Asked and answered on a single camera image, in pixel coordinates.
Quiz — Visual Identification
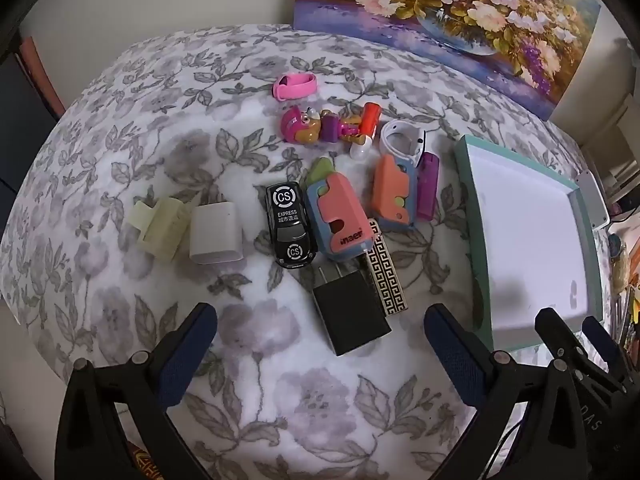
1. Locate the orange and blue toy knife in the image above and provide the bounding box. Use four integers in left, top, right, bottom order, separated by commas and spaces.
371, 154, 418, 228

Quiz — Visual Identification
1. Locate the black charger plug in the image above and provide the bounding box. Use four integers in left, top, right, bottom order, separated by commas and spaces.
311, 262, 392, 357

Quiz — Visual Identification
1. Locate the floral canvas painting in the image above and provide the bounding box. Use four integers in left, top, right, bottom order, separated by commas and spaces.
294, 0, 602, 122

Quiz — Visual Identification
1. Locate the white rectangular device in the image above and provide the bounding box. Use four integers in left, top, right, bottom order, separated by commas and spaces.
574, 170, 612, 231

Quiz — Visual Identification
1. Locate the grey floral blanket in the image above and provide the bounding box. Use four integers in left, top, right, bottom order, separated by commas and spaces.
0, 24, 613, 480

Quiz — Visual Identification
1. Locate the pale yellow plug adapter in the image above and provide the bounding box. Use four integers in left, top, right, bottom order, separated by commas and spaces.
132, 195, 193, 262

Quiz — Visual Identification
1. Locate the toy figure with pink helmet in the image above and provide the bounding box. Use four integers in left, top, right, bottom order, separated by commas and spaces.
280, 106, 325, 143

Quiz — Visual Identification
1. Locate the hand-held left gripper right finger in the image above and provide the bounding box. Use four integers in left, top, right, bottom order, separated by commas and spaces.
423, 304, 606, 480

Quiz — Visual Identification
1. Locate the white shelf rack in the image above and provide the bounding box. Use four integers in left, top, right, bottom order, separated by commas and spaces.
600, 95, 640, 201

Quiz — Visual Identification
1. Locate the orange and white cylinder toy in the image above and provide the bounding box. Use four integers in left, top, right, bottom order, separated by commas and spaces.
350, 102, 383, 160

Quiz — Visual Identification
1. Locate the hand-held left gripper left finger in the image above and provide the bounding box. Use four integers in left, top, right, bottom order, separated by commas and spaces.
54, 302, 219, 480

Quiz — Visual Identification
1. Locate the dark cabinet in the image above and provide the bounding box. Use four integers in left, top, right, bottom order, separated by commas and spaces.
0, 30, 66, 221

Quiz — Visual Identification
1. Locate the white charger plug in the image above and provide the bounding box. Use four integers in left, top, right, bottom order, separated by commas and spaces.
189, 201, 244, 265

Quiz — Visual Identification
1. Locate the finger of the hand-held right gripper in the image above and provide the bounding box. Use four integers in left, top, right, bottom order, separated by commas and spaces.
582, 316, 632, 379
535, 308, 627, 397

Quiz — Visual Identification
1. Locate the pink blue toy knife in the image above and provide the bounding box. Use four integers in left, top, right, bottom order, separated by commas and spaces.
304, 157, 375, 262

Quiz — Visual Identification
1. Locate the black toy car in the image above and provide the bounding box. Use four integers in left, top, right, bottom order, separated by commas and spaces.
266, 180, 317, 268

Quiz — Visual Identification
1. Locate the white smartwatch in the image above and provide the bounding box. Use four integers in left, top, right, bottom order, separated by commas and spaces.
381, 120, 427, 161

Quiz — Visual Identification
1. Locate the teal box lid tray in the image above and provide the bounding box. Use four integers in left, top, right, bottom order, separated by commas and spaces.
454, 135, 601, 351

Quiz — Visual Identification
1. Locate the black gold patterned lighter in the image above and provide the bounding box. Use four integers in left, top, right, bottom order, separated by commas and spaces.
364, 219, 411, 317

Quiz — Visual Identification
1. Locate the purple and pink toy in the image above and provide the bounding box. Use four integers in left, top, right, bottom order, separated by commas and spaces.
320, 110, 368, 143

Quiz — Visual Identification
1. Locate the pink smartwatch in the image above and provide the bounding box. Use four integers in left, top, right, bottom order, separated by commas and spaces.
272, 72, 318, 102

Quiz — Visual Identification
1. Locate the purple toy knife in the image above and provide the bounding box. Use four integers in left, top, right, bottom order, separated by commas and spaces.
416, 152, 441, 221

